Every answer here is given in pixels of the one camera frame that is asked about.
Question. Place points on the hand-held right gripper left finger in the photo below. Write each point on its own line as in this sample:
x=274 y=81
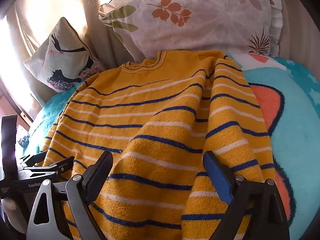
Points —
x=98 y=173

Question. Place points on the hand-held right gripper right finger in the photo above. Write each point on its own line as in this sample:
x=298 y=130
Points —
x=217 y=177

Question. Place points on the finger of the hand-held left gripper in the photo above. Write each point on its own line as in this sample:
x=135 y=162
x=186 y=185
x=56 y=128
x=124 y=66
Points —
x=33 y=159
x=61 y=166

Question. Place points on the yellow striped sweater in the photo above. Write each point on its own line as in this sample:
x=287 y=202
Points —
x=155 y=140

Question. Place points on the person's left hand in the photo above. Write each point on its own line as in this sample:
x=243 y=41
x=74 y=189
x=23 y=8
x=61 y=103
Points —
x=11 y=205

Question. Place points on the teal printed fleece blanket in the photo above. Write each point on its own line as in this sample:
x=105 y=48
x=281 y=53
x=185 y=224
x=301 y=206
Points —
x=292 y=120

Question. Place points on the small printed cushion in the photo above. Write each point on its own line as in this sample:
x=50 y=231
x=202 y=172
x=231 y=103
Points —
x=62 y=57

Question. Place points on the cream curtain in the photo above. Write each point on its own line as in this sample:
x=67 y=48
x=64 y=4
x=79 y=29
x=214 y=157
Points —
x=75 y=10

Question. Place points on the white floral pillow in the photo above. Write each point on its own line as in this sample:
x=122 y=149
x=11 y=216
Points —
x=200 y=22

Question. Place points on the wooden window frame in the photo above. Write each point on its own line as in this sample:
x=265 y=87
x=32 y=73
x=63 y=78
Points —
x=10 y=107

